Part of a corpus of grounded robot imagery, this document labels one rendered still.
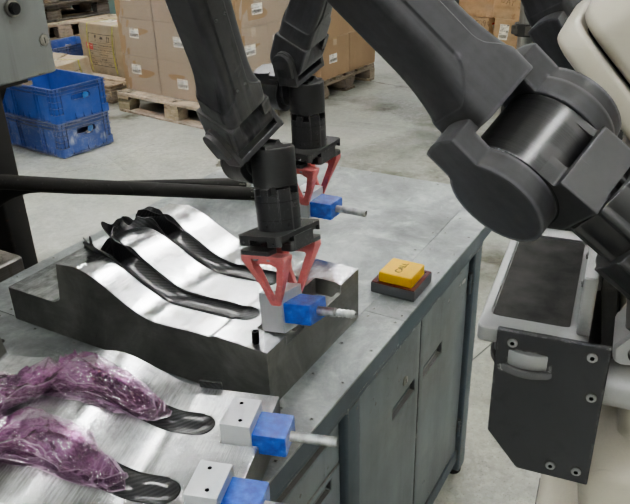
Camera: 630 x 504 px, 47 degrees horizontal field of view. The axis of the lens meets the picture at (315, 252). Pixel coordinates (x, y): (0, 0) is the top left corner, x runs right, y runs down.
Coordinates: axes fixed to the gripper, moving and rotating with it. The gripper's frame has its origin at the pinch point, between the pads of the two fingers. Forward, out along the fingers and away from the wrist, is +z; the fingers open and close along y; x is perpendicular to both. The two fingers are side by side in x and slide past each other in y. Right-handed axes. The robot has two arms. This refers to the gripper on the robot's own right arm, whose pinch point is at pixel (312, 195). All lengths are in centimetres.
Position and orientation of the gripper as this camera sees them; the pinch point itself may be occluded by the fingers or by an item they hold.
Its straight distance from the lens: 123.5
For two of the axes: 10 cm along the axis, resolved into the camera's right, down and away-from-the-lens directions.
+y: -5.0, 4.0, -7.6
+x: 8.6, 1.8, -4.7
